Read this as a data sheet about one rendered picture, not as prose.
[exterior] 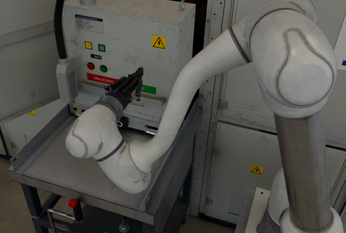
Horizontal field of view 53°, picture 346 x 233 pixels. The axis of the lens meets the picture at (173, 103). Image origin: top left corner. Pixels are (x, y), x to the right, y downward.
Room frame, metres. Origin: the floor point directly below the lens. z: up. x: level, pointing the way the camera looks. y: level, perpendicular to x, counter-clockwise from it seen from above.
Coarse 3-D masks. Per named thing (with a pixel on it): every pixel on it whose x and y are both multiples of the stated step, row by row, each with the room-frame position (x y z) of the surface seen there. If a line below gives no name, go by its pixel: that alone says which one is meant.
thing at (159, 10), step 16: (96, 0) 1.38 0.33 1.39; (112, 0) 1.39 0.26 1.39; (128, 0) 1.40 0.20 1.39; (144, 0) 1.41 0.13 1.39; (160, 0) 1.41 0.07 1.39; (144, 16) 1.22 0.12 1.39; (160, 16) 1.23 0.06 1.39; (176, 16) 1.24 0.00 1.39; (192, 16) 1.34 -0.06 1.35; (192, 32) 1.36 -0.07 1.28; (192, 48) 1.38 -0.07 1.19
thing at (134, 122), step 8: (72, 104) 1.31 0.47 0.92; (80, 104) 1.30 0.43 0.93; (72, 112) 1.31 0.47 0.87; (128, 120) 1.22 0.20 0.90; (136, 120) 1.21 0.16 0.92; (144, 120) 1.20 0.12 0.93; (136, 128) 1.21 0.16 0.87; (144, 128) 1.20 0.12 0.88; (152, 128) 1.19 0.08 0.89; (176, 136) 1.16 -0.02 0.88
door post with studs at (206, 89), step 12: (216, 0) 1.41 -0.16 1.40; (216, 12) 1.41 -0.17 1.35; (216, 24) 1.41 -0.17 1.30; (204, 36) 1.43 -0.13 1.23; (216, 36) 1.41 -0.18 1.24; (204, 84) 1.42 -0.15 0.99; (204, 96) 1.42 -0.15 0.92; (204, 108) 1.41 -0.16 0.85; (204, 120) 1.41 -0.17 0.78; (204, 132) 1.41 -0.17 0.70; (204, 144) 1.41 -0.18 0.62; (204, 156) 1.41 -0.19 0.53
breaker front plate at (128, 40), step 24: (72, 24) 1.30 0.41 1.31; (120, 24) 1.24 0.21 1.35; (144, 24) 1.21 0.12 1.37; (168, 24) 1.18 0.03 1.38; (72, 48) 1.31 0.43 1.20; (96, 48) 1.27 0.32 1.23; (120, 48) 1.24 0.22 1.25; (144, 48) 1.21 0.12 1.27; (168, 48) 1.18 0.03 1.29; (96, 72) 1.28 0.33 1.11; (120, 72) 1.24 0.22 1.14; (144, 72) 1.21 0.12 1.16; (168, 72) 1.18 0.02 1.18; (96, 96) 1.28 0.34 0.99; (144, 96) 1.21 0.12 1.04; (168, 96) 1.18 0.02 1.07
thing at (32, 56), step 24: (0, 0) 1.36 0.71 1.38; (24, 0) 1.43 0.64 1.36; (48, 0) 1.52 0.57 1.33; (0, 24) 1.34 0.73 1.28; (24, 24) 1.42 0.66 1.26; (48, 24) 1.48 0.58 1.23; (0, 48) 1.32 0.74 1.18; (24, 48) 1.40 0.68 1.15; (48, 48) 1.48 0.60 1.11; (0, 72) 1.30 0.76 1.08; (24, 72) 1.38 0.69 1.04; (48, 72) 1.47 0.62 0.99; (0, 96) 1.28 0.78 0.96; (24, 96) 1.36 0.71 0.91; (48, 96) 1.45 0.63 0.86; (0, 120) 1.26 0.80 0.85
